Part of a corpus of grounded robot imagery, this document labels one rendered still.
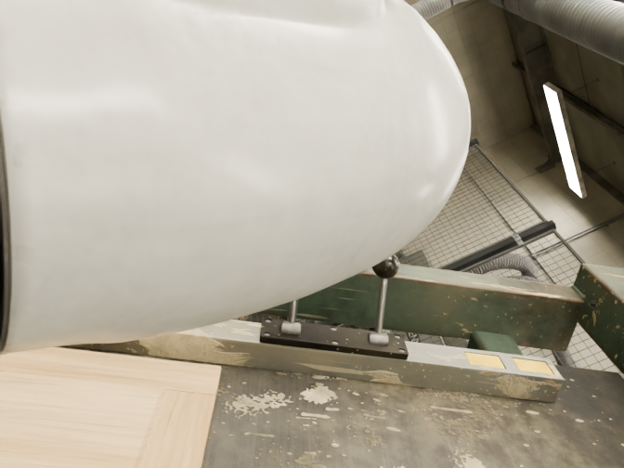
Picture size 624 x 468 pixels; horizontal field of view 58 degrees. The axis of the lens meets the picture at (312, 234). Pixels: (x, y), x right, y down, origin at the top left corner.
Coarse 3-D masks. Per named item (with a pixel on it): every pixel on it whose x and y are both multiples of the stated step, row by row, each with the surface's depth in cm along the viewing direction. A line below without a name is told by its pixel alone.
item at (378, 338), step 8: (392, 256) 76; (384, 264) 76; (392, 264) 76; (376, 272) 77; (384, 272) 76; (392, 272) 76; (384, 280) 77; (384, 288) 77; (384, 296) 77; (384, 304) 77; (376, 320) 76; (376, 328) 76; (368, 336) 76; (376, 336) 75; (384, 336) 76; (384, 344) 75
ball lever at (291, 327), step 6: (294, 300) 75; (294, 306) 75; (294, 312) 75; (288, 318) 75; (294, 318) 75; (282, 324) 75; (288, 324) 74; (294, 324) 75; (300, 324) 75; (282, 330) 74; (288, 330) 74; (294, 330) 74; (300, 330) 74
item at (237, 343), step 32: (128, 352) 73; (160, 352) 73; (192, 352) 73; (224, 352) 73; (256, 352) 74; (288, 352) 74; (320, 352) 74; (416, 352) 77; (448, 352) 78; (480, 352) 80; (416, 384) 76; (448, 384) 76; (480, 384) 76; (512, 384) 76; (544, 384) 77
